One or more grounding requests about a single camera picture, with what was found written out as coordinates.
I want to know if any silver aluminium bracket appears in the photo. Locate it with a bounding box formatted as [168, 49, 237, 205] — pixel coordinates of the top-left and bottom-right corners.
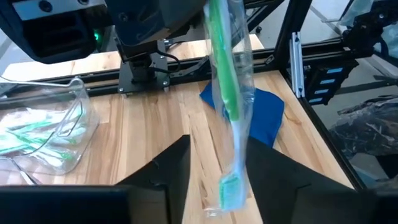
[289, 30, 308, 100]

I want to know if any black camera mast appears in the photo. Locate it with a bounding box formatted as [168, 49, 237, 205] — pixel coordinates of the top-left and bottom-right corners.
[341, 0, 398, 60]

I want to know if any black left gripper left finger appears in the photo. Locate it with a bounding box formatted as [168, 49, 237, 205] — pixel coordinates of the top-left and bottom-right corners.
[0, 134, 192, 224]

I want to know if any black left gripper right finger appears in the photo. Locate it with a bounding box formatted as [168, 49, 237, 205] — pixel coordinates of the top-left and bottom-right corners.
[245, 136, 398, 224]

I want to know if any black plastic-wrapped bundle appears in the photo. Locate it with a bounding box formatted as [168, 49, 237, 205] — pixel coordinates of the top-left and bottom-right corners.
[328, 95, 398, 158]

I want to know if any black box with blue labels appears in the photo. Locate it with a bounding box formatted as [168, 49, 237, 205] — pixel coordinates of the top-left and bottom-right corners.
[306, 58, 359, 106]

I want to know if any dark blue cloth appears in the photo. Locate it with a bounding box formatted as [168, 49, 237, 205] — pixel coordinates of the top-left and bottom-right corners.
[198, 81, 285, 149]

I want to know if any clear plastic bin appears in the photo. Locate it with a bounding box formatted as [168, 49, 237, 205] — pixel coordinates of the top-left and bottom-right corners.
[0, 76, 101, 186]

